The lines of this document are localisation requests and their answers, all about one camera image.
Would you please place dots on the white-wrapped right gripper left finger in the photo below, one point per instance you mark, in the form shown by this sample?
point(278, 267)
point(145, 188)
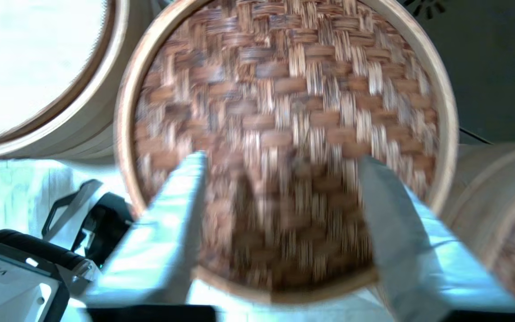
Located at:
point(163, 250)

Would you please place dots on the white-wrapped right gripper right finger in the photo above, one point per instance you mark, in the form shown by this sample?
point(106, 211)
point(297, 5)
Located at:
point(418, 259)

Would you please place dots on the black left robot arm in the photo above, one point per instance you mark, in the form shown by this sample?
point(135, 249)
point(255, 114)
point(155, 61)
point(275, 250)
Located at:
point(105, 223)

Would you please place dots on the bamboo steamer basket tier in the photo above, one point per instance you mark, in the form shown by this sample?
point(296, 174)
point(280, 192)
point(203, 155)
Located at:
point(121, 44)

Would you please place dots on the white round steamer liner cloth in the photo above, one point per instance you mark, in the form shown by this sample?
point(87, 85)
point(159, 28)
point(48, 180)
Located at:
point(29, 58)

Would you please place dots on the white labelled robot housing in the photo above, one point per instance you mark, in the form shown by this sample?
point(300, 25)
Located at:
point(11, 290)

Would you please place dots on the black recessed cooktop panel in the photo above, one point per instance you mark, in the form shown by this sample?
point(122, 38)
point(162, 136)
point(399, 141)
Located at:
point(499, 67)

